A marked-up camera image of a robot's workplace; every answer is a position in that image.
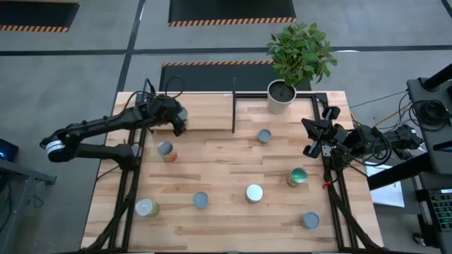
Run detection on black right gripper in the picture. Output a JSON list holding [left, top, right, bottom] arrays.
[[301, 105, 350, 159]]

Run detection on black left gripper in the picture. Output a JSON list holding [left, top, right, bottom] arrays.
[[150, 95, 188, 138]]

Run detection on tall orange corn can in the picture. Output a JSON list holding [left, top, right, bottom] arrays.
[[156, 140, 179, 164], [245, 183, 264, 205]]

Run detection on tall green can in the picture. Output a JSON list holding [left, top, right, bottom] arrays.
[[134, 198, 160, 219], [285, 167, 309, 188]]

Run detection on small orange patterned can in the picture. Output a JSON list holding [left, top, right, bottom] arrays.
[[193, 191, 210, 210]]

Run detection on black hazard-striped floor mat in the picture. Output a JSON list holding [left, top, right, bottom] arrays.
[[0, 1, 81, 34], [167, 0, 297, 28], [159, 60, 312, 92]]

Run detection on green plant in white pot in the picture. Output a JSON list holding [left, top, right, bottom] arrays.
[[266, 21, 338, 116]]

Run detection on black stand beam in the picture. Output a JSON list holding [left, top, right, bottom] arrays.
[[366, 152, 434, 191]]

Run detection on white paper sheet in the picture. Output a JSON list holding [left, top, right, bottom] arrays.
[[363, 160, 406, 209]]

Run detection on grey equipment cart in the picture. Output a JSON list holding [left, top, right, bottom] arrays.
[[405, 77, 452, 254]]

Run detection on black pole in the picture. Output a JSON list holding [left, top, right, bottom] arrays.
[[422, 63, 452, 91]]

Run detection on black backlit keyboard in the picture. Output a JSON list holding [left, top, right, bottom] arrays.
[[427, 188, 452, 233]]

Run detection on grey side table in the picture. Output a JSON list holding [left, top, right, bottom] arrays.
[[0, 158, 57, 254]]

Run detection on black box with blue light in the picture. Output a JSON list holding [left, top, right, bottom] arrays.
[[0, 138, 20, 163]]

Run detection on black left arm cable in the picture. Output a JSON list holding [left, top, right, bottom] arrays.
[[123, 75, 186, 107]]

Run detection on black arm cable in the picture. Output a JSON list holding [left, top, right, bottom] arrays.
[[347, 127, 393, 167], [123, 75, 186, 107]]

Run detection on black shelf end bracket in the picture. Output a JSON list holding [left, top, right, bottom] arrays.
[[231, 76, 237, 134], [142, 78, 157, 107]]

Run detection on black aluminium table frame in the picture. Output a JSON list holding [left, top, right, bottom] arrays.
[[105, 91, 357, 253]]

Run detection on yellow floor cable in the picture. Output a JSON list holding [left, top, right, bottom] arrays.
[[372, 111, 412, 128]]

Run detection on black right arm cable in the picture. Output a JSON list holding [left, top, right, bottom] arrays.
[[347, 127, 393, 167]]

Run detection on coiled black cable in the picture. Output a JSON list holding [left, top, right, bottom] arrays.
[[409, 99, 451, 128]]

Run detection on black cable bundle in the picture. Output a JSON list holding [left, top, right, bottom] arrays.
[[326, 183, 384, 252], [83, 190, 138, 252]]

